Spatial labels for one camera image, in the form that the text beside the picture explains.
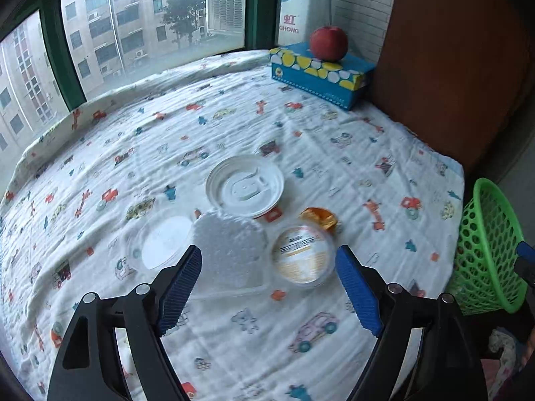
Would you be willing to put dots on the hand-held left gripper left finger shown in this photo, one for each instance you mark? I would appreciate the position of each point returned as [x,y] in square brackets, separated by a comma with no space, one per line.
[179,292]

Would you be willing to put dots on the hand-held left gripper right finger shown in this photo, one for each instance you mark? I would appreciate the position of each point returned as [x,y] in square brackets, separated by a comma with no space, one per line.
[359,296]

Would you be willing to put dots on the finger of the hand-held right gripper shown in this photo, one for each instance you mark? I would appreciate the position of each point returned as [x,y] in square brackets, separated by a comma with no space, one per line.
[526,252]

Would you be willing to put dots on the green plastic mesh basket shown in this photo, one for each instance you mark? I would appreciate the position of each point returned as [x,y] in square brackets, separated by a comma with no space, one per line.
[487,250]

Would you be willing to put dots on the clear round plastic lid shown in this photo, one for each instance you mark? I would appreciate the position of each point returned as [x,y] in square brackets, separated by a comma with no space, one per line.
[161,242]

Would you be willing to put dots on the clear cup with orange label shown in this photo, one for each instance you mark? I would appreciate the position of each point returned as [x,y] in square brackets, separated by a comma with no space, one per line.
[303,255]

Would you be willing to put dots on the orange foil wrapper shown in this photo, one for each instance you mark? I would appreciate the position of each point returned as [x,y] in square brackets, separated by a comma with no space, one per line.
[319,217]

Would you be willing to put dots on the white plastic lid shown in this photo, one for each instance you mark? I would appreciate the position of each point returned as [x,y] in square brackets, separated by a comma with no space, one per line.
[244,186]

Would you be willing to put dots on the printed cloth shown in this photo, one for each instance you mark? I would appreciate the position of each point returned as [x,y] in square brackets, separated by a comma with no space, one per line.
[501,346]

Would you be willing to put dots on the printed blanket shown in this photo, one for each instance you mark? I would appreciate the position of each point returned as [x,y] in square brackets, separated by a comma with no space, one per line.
[167,133]

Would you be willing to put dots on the brown wooden panel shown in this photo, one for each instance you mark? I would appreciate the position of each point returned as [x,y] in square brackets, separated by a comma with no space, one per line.
[451,71]

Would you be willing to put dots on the blue spotted tissue box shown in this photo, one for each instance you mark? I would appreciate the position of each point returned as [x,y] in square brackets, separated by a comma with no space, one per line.
[322,77]

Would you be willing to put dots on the red apple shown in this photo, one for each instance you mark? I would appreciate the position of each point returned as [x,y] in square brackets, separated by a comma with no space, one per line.
[329,44]

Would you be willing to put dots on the apartment building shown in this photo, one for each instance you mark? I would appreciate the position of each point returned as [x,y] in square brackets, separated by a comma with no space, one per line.
[117,21]

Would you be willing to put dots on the tree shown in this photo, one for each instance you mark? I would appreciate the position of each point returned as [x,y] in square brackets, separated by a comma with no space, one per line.
[184,8]

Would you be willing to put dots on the white sign with blue leaf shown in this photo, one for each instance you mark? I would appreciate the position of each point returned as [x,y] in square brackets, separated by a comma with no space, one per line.
[294,8]

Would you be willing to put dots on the green window frame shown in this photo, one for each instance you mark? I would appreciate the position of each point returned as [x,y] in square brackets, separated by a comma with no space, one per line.
[58,50]

